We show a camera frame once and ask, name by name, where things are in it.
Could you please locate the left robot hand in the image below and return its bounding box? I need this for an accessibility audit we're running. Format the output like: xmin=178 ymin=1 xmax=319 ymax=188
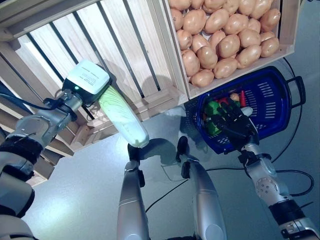
xmin=61 ymin=59 xmax=112 ymax=106

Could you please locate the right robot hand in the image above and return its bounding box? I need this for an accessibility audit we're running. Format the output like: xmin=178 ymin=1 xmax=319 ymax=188
xmin=207 ymin=100 xmax=261 ymax=152

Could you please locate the green white napa cabbage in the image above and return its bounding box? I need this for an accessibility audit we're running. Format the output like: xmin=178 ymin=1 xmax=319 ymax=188
xmin=97 ymin=86 xmax=150 ymax=148
xmin=203 ymin=99 xmax=253 ymax=137

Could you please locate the blue plastic shopping basket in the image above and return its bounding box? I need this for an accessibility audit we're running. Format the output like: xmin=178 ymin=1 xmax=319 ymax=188
xmin=183 ymin=66 xmax=306 ymax=155

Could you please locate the wooden slat crate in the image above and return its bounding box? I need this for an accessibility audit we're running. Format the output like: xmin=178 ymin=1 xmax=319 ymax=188
xmin=0 ymin=0 xmax=190 ymax=152
xmin=159 ymin=0 xmax=302 ymax=100

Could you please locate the silver right robot leg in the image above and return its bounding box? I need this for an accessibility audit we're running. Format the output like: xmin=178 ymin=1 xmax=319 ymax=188
xmin=175 ymin=136 xmax=228 ymax=240

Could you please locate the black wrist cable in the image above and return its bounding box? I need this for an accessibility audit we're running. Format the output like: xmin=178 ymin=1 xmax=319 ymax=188
xmin=0 ymin=92 xmax=77 ymax=112
xmin=274 ymin=169 xmax=315 ymax=196

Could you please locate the thin black floor cable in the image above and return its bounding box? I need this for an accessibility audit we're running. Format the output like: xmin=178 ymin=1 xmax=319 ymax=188
xmin=144 ymin=178 xmax=190 ymax=214

